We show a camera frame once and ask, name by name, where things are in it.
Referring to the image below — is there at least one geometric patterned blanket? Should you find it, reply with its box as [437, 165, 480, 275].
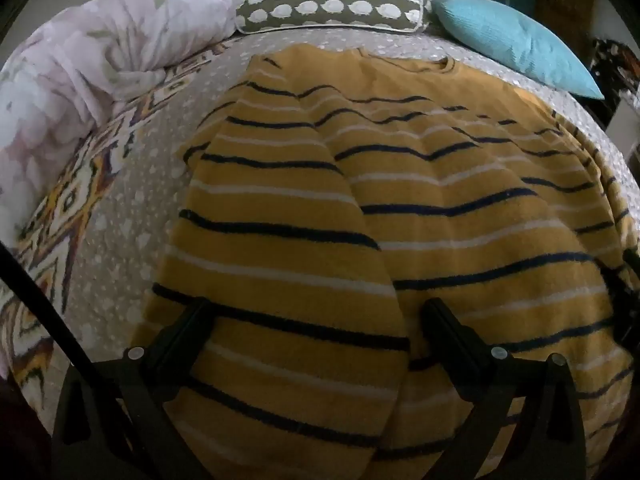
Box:
[0, 40, 241, 401]

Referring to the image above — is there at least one grey dotted bedspread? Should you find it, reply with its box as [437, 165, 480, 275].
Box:
[62, 25, 640, 361]

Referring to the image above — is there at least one olive polka dot pillow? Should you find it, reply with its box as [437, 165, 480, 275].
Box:
[235, 0, 434, 36]

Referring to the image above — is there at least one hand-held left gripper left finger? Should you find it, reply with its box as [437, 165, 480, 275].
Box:
[50, 297, 222, 480]

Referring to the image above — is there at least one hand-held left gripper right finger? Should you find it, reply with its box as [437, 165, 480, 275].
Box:
[421, 298, 587, 480]

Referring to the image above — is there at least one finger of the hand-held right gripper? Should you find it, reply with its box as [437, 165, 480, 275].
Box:
[597, 247, 640, 347]

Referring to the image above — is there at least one teal pillow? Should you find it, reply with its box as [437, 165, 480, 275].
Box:
[430, 0, 606, 101]

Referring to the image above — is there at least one wooden door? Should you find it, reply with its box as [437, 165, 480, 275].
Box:
[480, 0, 601, 63]

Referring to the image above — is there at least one yellow striped sweater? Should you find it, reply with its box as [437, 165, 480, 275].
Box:
[135, 43, 640, 480]

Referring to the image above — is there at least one black bar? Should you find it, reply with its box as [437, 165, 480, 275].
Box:
[0, 244, 118, 401]

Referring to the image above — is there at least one dark patterned cloth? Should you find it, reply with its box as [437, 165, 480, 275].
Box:
[590, 37, 640, 113]

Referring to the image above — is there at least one pink floral quilt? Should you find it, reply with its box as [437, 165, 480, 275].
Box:
[0, 0, 275, 241]

